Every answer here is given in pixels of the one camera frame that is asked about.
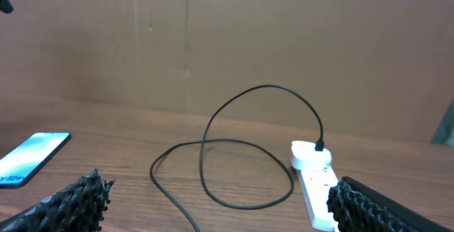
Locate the blue Galaxy smartphone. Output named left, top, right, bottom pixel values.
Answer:
left=1, top=132, right=71, bottom=189

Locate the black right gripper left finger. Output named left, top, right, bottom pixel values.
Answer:
left=1, top=169, right=114, bottom=232

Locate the white power strip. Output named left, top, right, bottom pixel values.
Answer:
left=297, top=167, right=339, bottom=232

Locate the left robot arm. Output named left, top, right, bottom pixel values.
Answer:
left=0, top=0, right=14, bottom=13

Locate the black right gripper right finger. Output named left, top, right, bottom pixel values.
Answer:
left=326, top=177, right=453, bottom=232

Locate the black USB charging cable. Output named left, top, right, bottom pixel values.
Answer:
left=149, top=84, right=326, bottom=232

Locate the white charger plug adapter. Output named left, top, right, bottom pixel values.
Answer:
left=291, top=140, right=332, bottom=170

